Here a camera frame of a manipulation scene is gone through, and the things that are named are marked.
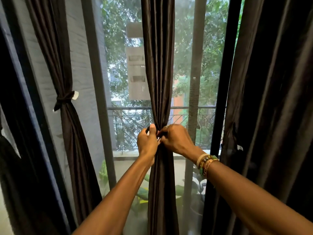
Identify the grey concrete building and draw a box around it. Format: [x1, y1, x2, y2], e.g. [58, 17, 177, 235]
[125, 22, 151, 101]

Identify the person's right forearm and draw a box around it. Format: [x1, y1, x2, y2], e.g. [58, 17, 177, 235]
[206, 161, 313, 235]

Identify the black metal balcony railing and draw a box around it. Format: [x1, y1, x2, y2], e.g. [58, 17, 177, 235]
[107, 106, 217, 151]

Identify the orange woven patterned bracelet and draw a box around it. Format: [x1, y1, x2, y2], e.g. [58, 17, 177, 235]
[202, 159, 220, 179]

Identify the person's left forearm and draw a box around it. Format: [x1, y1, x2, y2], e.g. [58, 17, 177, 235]
[72, 156, 155, 235]

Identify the person's right hand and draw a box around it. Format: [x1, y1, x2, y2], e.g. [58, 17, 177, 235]
[157, 124, 206, 164]

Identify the green beaded bracelet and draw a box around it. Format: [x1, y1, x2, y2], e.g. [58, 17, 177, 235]
[199, 155, 218, 177]

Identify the person's left hand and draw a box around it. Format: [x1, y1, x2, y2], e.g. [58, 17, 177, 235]
[137, 123, 161, 167]

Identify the dark brown curtain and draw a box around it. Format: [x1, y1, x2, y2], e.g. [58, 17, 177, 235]
[24, 0, 103, 224]
[0, 29, 67, 235]
[141, 0, 180, 235]
[201, 0, 313, 235]

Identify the dark leafy potted plant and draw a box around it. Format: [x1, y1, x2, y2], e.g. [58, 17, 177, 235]
[175, 168, 208, 218]

